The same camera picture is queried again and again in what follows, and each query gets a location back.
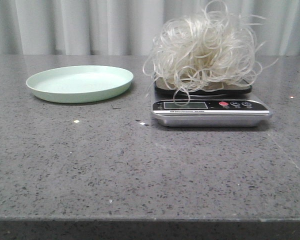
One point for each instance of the white vermicelli noodle bundle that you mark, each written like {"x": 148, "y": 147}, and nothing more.
{"x": 207, "y": 52}

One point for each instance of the light green plastic plate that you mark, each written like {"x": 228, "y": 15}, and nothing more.
{"x": 80, "y": 84}

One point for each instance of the silver black kitchen scale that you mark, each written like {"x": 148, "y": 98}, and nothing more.
{"x": 218, "y": 105}

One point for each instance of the white pleated curtain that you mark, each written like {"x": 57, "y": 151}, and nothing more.
{"x": 127, "y": 27}

